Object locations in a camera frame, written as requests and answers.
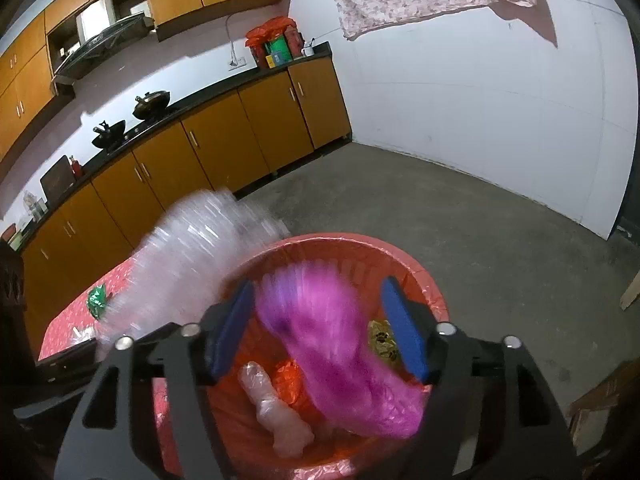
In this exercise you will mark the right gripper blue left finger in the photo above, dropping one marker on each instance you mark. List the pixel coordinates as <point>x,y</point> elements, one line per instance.
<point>225,338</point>

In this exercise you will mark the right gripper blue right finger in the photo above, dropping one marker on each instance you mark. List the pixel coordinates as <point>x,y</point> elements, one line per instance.
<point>406,322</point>

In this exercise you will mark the red plastic bag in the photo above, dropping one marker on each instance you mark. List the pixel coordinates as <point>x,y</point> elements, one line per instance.
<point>288,381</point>

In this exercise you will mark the clear crinkled plastic bag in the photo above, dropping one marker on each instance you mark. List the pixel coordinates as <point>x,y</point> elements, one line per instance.
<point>178,270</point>

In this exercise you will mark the magenta plastic bag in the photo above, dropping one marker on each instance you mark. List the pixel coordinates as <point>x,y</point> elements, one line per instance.
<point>316,314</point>

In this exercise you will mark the white clear plastic bag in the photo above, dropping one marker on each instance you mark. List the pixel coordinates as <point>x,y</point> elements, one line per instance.
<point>290,433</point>

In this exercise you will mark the lower wooden kitchen cabinets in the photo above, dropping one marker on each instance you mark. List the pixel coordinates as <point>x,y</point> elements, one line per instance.
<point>229,136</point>

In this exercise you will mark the red plastic basket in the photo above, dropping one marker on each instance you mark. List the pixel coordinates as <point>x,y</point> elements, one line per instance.
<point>335,452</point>

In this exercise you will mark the green foil wrapper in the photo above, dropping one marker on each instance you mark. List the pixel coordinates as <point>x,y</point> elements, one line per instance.
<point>97,301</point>

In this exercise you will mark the red floral tablecloth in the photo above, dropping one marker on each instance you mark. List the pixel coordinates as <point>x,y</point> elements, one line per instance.
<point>79,322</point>

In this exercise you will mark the wooden chair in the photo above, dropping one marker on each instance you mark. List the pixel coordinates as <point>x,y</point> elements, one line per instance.
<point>604,422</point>

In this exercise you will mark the red bottle on counter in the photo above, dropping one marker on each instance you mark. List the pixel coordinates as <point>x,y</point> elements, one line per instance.
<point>76,168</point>

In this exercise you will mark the dark cutting board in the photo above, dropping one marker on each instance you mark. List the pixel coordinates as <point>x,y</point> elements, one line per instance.
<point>58,181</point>

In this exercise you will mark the glass jar on counter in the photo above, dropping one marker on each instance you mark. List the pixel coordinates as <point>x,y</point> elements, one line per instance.
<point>34,205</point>

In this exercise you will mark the black wok left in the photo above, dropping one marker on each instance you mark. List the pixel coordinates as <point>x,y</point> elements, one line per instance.
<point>108,137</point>

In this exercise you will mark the black wok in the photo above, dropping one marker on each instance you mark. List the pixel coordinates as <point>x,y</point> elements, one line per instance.
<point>108,137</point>
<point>151,105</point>

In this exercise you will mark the black wok right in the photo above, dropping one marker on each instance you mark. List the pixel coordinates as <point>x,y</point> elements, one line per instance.
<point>151,105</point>

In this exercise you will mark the stacked bowls on counter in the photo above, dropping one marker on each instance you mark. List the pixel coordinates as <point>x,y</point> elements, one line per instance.
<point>13,237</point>

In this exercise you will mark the red bag on counter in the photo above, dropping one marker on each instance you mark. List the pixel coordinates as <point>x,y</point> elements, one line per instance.
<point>274,43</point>

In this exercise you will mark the range hood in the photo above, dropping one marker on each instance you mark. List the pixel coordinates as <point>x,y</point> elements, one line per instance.
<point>71,61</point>

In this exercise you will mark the upper wooden cabinets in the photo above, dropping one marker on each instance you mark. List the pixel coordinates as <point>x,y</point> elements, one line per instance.
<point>182,53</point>

